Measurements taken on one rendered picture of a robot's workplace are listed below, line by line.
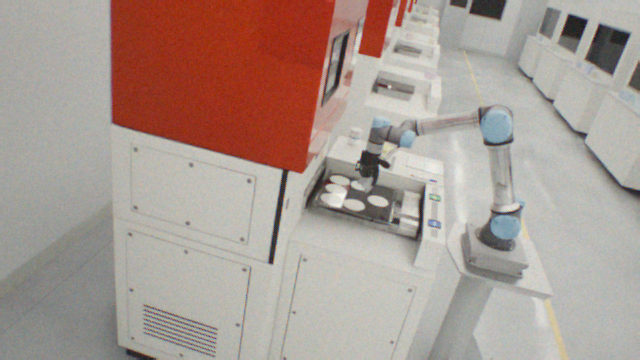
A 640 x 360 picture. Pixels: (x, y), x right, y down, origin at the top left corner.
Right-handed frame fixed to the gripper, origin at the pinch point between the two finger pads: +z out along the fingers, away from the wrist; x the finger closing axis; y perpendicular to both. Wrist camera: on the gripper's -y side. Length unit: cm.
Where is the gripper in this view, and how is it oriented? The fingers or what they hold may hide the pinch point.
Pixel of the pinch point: (367, 189)
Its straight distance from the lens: 215.9
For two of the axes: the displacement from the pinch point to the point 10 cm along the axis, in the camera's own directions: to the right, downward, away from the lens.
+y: -8.7, 0.7, -4.9
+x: 4.6, 4.7, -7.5
